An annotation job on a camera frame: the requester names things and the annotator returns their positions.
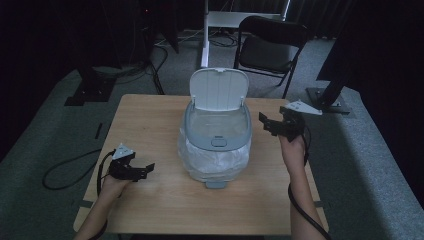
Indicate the black folding chair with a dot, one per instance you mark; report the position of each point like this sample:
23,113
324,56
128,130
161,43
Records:
266,50

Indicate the person's left hand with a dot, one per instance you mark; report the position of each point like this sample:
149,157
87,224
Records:
113,186

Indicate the white desk frame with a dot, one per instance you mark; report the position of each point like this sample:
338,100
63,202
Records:
213,20

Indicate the person's right hand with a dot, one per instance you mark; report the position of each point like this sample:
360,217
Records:
292,151

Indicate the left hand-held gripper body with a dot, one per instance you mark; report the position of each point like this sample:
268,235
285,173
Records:
120,166

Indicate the white grey pedal trash can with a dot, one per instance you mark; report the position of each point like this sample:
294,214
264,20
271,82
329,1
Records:
218,88

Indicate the black stand with base plate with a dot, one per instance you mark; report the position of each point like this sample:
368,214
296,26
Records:
328,96
90,90

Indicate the black tape strip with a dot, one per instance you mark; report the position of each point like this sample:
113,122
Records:
98,130

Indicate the clear plastic trash bag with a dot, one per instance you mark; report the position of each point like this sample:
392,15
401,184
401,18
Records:
213,163

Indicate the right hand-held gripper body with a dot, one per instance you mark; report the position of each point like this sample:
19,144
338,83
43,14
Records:
293,120

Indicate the black tripod stand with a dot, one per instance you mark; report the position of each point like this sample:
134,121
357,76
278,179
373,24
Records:
155,66

